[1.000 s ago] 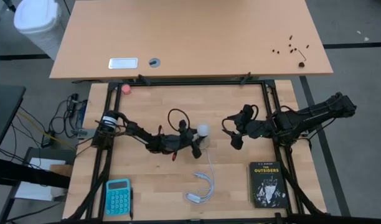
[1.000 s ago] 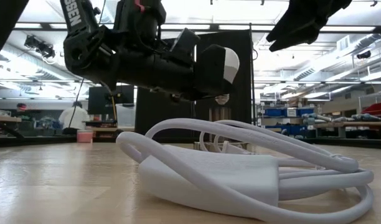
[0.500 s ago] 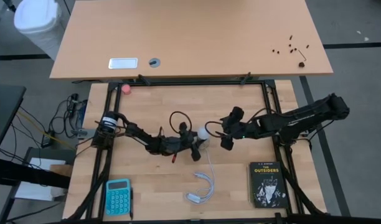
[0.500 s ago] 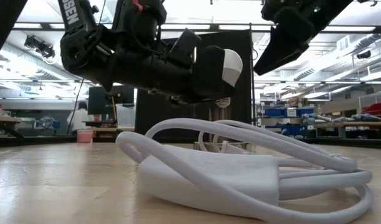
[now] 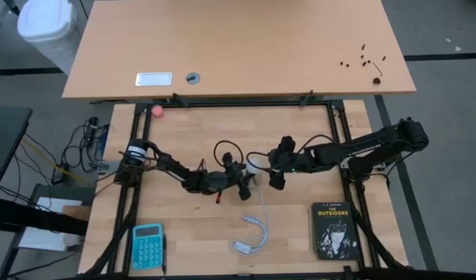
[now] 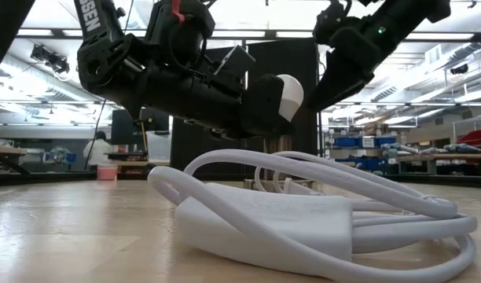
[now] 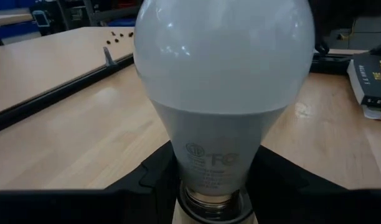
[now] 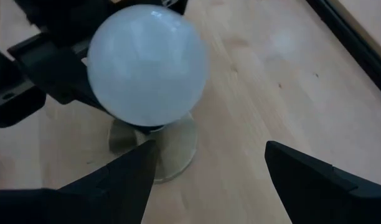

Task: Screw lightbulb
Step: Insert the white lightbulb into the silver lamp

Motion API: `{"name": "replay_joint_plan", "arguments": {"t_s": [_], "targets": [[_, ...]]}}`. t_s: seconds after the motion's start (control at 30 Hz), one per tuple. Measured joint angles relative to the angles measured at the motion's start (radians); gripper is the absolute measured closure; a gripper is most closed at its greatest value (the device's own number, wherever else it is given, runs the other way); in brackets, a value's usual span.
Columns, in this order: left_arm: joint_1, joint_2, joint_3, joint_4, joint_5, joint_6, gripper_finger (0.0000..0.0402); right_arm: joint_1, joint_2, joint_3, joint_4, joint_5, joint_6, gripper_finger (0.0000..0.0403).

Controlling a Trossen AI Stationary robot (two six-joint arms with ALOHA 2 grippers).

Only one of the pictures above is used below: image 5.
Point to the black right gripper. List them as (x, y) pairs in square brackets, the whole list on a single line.
[(296, 161)]

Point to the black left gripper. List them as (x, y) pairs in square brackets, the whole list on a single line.
[(212, 182)]

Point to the white lightbulb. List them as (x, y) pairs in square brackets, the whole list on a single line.
[(253, 165)]

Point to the round lamp socket base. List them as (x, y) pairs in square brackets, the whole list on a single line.
[(257, 179)]

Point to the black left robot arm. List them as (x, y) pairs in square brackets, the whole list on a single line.
[(172, 167)]

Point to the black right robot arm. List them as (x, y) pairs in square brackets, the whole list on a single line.
[(358, 145)]

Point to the black clamp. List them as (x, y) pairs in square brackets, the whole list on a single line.
[(307, 98), (179, 99)]

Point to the black paperback book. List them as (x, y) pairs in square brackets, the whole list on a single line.
[(335, 233)]

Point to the black pen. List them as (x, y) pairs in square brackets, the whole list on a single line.
[(164, 253)]

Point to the round grey desk grommet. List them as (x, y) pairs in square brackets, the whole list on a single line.
[(193, 78)]

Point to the teal calculator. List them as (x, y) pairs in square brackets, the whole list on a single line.
[(146, 249)]

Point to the small black knob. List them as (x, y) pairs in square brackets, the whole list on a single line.
[(376, 81)]

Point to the beige wooden desk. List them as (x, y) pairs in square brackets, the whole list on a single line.
[(242, 39)]

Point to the black hex key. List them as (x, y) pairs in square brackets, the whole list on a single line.
[(378, 69)]

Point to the small wooden board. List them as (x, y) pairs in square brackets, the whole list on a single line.
[(76, 213)]

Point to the grey floor stand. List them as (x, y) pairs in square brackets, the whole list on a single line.
[(67, 191)]

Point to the black power adapter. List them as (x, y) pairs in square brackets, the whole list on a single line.
[(59, 176)]

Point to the white sheet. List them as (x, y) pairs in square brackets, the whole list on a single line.
[(43, 239)]

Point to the black metal beam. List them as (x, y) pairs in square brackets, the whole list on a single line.
[(28, 215)]

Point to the black side table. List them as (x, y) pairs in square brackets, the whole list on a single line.
[(6, 132)]

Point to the white trash bin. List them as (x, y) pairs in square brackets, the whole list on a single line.
[(47, 23)]

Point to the black rod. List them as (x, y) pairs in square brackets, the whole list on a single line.
[(10, 7)]

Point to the small silver frame plate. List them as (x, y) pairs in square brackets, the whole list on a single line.
[(344, 165)]

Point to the black aluminium frame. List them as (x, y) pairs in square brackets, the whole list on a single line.
[(242, 104)]

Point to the grey metal bracket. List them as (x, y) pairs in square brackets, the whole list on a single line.
[(103, 167), (380, 167)]

